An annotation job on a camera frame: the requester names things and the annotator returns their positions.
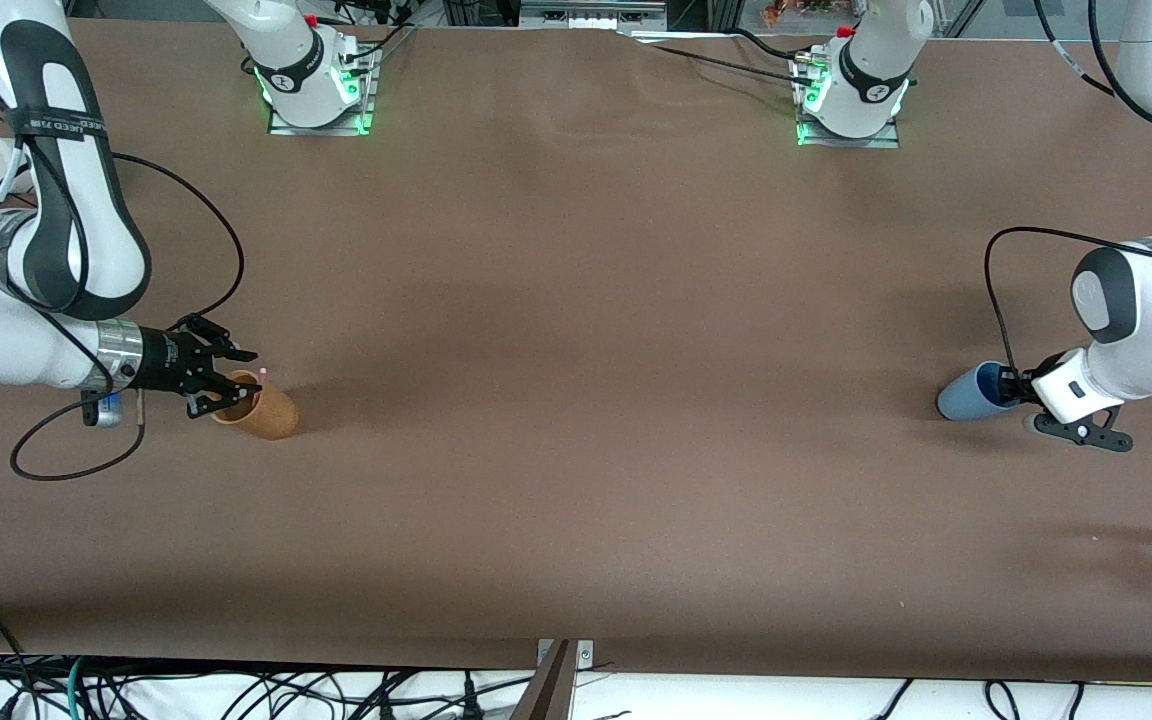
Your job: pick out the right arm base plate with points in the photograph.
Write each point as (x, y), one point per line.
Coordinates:
(368, 100)

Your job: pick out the dark camera pole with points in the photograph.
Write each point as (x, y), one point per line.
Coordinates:
(546, 695)

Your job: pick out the brown cup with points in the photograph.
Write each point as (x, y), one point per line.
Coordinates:
(271, 415)

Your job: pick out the blue cup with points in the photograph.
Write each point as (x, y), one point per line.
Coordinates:
(966, 395)

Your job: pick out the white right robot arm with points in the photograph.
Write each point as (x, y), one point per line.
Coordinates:
(56, 230)

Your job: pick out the aluminium frame rail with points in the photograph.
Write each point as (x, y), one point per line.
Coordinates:
(586, 14)

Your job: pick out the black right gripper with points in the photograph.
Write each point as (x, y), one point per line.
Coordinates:
(162, 361)

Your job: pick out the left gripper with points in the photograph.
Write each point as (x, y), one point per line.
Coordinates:
(1014, 386)

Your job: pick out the brown paper table cover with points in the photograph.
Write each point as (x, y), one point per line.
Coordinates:
(576, 400)

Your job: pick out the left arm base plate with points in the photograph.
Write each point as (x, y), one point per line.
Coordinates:
(886, 138)

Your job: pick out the metal table bracket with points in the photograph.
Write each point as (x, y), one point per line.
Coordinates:
(586, 655)

